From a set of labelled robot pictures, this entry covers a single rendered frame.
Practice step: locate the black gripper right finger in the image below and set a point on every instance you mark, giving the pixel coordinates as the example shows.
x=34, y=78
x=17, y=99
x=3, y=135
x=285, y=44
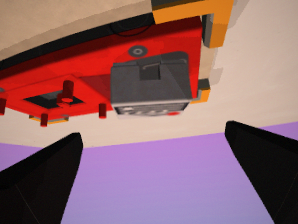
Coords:
x=271, y=164

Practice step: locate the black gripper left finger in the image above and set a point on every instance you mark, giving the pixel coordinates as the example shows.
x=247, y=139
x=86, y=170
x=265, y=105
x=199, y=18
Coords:
x=36, y=190

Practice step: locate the grey block with slot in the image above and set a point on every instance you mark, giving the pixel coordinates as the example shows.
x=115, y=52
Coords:
x=165, y=91

